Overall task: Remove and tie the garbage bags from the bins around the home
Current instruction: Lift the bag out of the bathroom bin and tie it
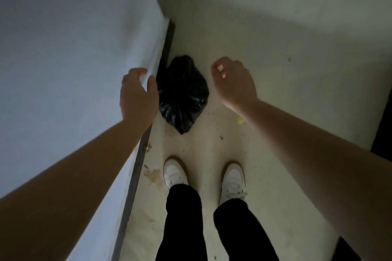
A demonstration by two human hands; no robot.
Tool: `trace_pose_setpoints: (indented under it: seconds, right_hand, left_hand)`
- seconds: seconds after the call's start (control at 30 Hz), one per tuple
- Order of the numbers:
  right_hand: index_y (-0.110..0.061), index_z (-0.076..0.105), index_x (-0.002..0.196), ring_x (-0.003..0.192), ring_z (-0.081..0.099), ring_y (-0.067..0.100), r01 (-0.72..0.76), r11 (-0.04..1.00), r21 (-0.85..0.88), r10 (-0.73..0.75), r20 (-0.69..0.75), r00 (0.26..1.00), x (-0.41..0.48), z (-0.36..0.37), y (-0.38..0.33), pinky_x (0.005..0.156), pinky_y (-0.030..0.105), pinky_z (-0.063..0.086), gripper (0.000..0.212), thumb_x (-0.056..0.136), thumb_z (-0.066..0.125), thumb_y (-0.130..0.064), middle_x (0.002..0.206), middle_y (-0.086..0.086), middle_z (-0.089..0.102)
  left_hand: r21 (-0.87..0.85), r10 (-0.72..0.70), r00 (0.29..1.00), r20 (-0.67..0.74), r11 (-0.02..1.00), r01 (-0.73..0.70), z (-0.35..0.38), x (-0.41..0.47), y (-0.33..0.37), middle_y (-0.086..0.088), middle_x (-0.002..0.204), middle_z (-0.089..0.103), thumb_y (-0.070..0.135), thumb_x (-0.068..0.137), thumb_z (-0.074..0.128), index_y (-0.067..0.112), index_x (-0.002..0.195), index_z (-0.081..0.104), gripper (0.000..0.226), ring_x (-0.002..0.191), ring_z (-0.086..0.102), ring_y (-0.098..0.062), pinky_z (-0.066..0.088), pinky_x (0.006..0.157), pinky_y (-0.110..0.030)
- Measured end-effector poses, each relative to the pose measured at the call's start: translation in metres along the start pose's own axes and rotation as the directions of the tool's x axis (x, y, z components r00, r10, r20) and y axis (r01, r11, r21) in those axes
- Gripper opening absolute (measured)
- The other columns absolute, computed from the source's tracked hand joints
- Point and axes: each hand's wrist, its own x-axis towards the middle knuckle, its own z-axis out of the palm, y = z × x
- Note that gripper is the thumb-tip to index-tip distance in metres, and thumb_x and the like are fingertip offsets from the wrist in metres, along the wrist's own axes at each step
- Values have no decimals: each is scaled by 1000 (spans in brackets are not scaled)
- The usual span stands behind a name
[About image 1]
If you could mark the person's right hand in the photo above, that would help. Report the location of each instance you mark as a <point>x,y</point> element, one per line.
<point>237,86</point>

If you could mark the person's left hand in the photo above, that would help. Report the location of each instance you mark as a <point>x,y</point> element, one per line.
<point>137,101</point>

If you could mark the black plastic garbage bag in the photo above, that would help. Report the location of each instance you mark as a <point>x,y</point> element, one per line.
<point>183,95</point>

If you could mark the person's right forearm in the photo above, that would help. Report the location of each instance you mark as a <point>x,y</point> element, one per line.
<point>321,172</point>

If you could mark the person's left forearm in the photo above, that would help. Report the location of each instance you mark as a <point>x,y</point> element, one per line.
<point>61,193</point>

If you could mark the small yellow scrap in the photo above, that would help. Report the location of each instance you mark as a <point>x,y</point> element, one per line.
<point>240,121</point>

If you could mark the white lace-up shoe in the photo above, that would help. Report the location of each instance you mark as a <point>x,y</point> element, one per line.
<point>174,175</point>
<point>232,182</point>

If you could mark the white partition panel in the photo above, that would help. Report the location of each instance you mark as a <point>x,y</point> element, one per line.
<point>61,56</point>

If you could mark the black trousers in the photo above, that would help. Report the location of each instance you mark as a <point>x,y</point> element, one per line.
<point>180,224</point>

